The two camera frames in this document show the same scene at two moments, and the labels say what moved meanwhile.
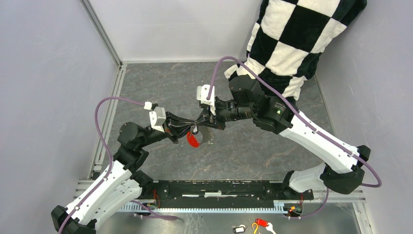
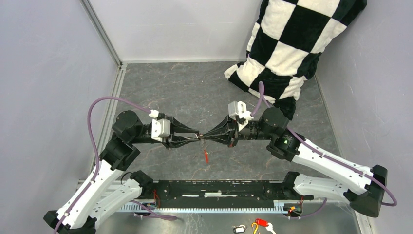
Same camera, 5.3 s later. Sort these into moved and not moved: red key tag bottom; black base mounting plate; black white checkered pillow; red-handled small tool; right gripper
Moved: red-handled small tool; right gripper
Not moved: red key tag bottom; black white checkered pillow; black base mounting plate
